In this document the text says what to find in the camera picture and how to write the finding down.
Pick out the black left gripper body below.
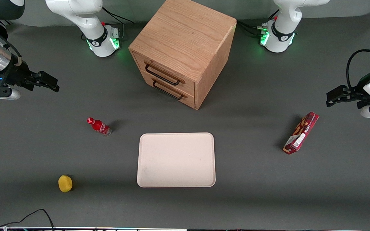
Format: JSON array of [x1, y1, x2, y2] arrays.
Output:
[[347, 70, 370, 109]]

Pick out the wooden drawer, deep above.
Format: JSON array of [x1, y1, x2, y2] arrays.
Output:
[[139, 70, 196, 109]]

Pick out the black arm base cables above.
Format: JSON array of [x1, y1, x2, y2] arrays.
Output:
[[101, 6, 135, 38], [236, 10, 280, 36]]

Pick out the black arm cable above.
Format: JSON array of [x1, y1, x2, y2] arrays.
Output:
[[0, 21, 22, 66], [346, 49, 370, 91]]

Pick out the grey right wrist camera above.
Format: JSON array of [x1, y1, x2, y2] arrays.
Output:
[[0, 87, 21, 100]]

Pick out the beige plastic tray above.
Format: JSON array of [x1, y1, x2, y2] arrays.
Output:
[[137, 132, 216, 188]]

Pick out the wooden drawer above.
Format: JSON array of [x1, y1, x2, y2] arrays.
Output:
[[132, 51, 196, 96], [139, 70, 196, 109]]

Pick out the yellow sponge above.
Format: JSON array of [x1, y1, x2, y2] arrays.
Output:
[[58, 175, 73, 193]]

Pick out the black right arm base cables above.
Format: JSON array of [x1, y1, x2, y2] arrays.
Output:
[[101, 6, 135, 38]]

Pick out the red cookie box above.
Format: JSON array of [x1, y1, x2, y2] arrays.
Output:
[[282, 111, 320, 155]]

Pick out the red soda bottle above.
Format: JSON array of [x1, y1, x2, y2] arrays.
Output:
[[86, 117, 112, 136]]

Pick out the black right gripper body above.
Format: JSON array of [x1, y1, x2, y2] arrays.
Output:
[[0, 60, 41, 91]]

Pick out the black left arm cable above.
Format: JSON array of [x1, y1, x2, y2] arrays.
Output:
[[346, 49, 370, 91]]

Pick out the black metal drawer handle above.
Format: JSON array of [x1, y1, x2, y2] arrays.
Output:
[[145, 63, 182, 86], [152, 80, 184, 101]]

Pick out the wooden drawer cabinet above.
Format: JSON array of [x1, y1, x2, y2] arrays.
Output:
[[128, 0, 237, 110]]

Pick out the black left arm base cables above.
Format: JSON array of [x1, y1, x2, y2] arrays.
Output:
[[236, 10, 280, 36]]

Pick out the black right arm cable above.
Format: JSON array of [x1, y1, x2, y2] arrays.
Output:
[[0, 21, 22, 66]]

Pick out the black cable at table edge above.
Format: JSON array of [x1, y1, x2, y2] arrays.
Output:
[[0, 209, 56, 230]]

